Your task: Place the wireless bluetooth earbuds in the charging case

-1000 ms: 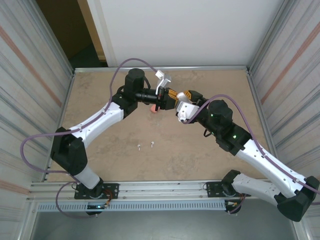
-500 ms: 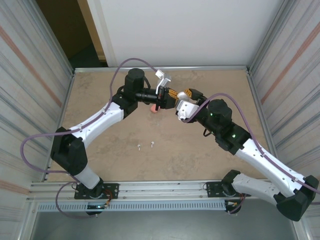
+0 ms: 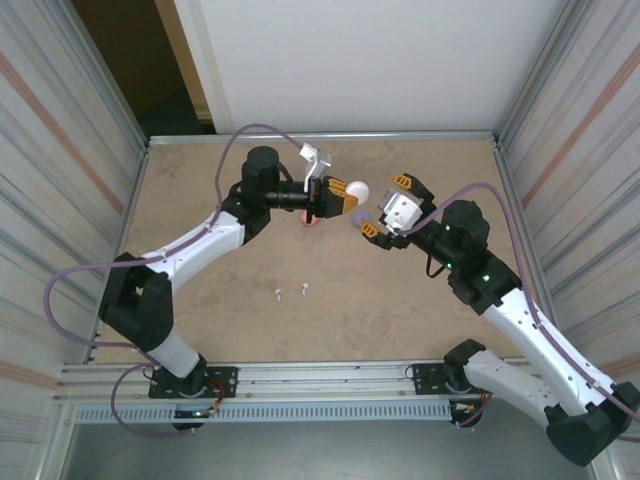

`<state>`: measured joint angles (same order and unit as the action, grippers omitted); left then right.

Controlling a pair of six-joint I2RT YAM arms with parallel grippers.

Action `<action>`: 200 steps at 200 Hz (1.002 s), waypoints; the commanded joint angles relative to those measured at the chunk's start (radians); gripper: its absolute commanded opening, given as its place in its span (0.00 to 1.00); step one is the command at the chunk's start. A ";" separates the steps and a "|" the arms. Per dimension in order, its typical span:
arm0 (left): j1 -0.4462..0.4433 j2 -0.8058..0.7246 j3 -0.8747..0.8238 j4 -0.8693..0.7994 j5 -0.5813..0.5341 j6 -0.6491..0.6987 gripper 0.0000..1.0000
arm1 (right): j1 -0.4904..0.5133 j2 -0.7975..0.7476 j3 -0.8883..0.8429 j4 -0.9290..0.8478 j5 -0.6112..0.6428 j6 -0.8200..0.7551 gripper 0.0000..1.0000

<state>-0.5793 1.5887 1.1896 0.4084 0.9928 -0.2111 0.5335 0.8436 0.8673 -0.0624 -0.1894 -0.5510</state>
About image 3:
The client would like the corrugated metal side panel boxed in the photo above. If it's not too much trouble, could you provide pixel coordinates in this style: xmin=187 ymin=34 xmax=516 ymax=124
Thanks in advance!
xmin=499 ymin=0 xmax=640 ymax=480
xmin=0 ymin=0 xmax=150 ymax=480

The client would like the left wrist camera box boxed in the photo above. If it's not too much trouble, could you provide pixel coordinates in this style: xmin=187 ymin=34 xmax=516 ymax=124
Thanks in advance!
xmin=298 ymin=142 xmax=335 ymax=182

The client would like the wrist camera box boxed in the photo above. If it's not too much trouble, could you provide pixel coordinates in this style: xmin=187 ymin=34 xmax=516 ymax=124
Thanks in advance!
xmin=298 ymin=142 xmax=335 ymax=182
xmin=378 ymin=188 xmax=423 ymax=235

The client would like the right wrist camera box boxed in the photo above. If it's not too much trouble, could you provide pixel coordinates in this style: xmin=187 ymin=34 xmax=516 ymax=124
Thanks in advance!
xmin=378 ymin=188 xmax=423 ymax=235

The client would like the long aluminium table edge rail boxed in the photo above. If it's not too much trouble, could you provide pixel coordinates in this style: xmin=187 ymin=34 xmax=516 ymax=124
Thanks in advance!
xmin=147 ymin=130 xmax=503 ymax=150

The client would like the short aluminium table edge rail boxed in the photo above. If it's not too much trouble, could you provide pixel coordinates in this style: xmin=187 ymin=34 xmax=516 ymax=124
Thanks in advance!
xmin=89 ymin=142 xmax=152 ymax=364
xmin=492 ymin=139 xmax=570 ymax=359

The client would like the wide aluminium mounting rail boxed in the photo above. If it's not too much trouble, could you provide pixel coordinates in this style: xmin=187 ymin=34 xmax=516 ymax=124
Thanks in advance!
xmin=58 ymin=355 xmax=600 ymax=401

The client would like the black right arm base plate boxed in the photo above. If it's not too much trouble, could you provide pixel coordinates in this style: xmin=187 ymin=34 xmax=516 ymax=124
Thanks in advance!
xmin=407 ymin=360 xmax=501 ymax=397

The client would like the slotted grey cable duct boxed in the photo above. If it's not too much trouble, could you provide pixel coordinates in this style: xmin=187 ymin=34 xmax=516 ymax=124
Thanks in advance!
xmin=74 ymin=400 xmax=455 ymax=425

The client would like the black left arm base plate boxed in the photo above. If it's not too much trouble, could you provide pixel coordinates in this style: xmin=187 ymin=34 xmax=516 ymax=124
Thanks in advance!
xmin=148 ymin=366 xmax=239 ymax=400

